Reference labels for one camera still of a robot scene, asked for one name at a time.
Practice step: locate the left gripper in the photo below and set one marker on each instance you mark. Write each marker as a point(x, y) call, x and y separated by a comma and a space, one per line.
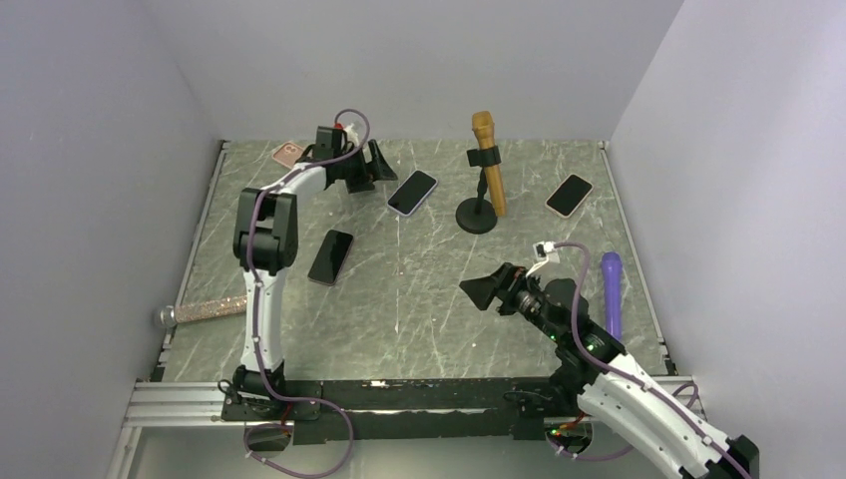
point(378, 170)

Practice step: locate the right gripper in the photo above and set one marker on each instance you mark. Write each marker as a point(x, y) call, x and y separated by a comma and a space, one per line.
point(507, 281)

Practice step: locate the pink phone case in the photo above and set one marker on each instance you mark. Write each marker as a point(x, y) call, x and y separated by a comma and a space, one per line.
point(287, 154)

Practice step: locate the black smartphone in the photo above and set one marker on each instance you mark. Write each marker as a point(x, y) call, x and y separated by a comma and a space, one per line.
point(330, 258)

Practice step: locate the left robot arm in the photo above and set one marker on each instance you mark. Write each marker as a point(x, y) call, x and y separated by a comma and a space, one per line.
point(266, 243)

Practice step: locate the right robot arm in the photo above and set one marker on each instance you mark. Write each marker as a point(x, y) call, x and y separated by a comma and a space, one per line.
point(598, 377)

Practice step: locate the phone in purple case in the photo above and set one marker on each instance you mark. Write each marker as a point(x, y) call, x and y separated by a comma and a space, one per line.
point(411, 193)

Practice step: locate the phone in white case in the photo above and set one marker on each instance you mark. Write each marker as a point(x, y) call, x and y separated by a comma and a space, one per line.
point(568, 196)

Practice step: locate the black microphone stand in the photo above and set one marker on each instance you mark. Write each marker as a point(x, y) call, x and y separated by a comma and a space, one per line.
point(476, 215)

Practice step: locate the gold microphone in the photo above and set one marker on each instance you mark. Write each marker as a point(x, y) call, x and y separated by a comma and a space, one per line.
point(483, 127)

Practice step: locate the purple microphone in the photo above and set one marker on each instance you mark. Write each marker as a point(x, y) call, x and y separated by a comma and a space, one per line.
point(612, 271)

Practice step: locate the glitter silver microphone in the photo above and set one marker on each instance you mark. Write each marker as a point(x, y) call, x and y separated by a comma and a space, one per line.
point(171, 316)

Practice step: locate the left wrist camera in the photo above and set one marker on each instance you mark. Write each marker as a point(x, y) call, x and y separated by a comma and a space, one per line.
point(332, 143)

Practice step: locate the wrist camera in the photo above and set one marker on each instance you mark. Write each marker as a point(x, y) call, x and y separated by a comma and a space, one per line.
point(546, 255)
point(332, 143)

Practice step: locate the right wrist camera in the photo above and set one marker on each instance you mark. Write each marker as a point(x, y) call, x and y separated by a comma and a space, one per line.
point(546, 255)

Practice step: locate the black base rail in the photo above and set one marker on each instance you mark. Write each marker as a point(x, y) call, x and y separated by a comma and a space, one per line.
point(317, 412)

